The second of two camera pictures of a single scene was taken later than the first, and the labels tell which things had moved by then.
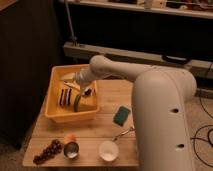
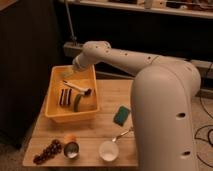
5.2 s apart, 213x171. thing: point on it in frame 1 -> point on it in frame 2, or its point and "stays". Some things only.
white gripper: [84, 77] -> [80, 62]
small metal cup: [71, 150] stays
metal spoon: [115, 137] stays
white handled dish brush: [84, 91] stays
